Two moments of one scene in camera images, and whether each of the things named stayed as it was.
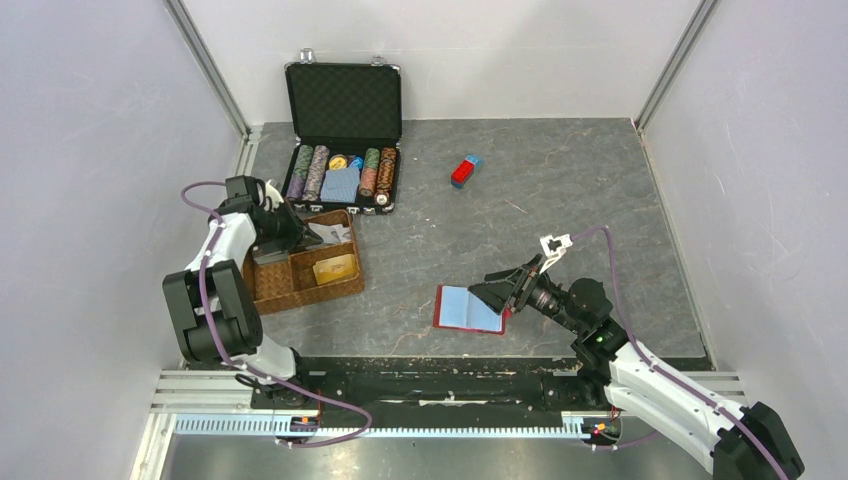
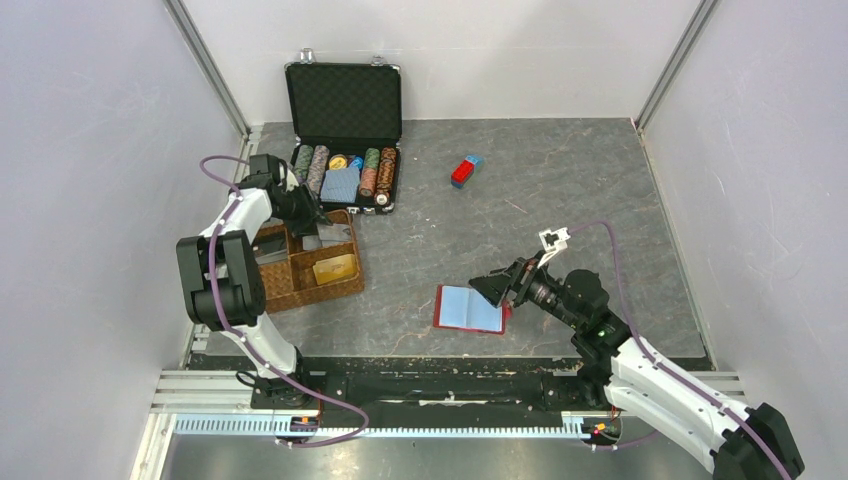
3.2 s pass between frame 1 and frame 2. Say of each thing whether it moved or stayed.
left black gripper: moved
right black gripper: stayed
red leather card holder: stayed
